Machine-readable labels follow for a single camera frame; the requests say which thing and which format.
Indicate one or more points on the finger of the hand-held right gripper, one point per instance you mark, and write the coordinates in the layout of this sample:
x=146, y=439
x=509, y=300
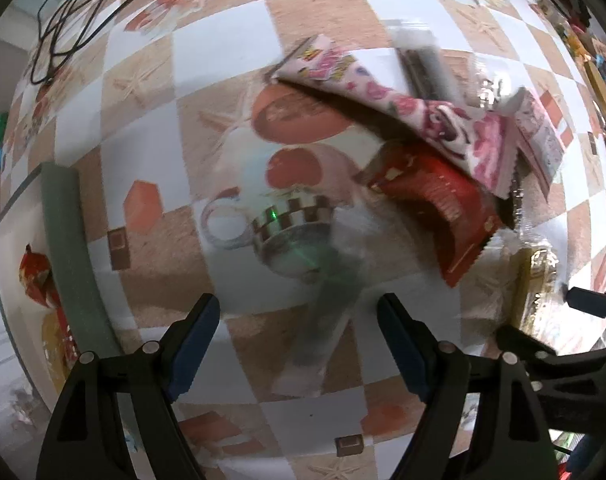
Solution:
x=588, y=302
x=523, y=341

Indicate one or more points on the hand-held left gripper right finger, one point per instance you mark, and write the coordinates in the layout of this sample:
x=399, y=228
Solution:
x=403, y=345

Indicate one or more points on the gold snack packet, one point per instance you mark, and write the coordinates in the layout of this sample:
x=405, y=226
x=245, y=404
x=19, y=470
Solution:
x=538, y=280

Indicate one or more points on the checkered printed tablecloth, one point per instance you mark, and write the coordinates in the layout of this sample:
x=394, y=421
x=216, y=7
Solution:
x=183, y=100

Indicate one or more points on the clear wrapped chocolate snack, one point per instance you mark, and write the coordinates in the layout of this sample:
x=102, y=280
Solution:
x=423, y=65

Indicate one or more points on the white box with green edge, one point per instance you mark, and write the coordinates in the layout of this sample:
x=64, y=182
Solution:
x=13, y=240

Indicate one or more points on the pale pink printed snack packet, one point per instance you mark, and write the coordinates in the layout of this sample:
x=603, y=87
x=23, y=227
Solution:
x=538, y=130

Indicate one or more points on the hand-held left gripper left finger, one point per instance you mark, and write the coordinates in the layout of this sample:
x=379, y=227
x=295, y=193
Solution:
x=195, y=340

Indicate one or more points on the pink printed snack bag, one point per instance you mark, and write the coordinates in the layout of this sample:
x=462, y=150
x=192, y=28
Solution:
x=333, y=67

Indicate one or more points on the yellow snack packet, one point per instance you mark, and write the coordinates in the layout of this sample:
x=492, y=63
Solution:
x=58, y=340

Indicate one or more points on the pile of assorted snack packets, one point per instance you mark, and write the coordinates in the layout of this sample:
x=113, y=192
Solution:
x=603, y=75

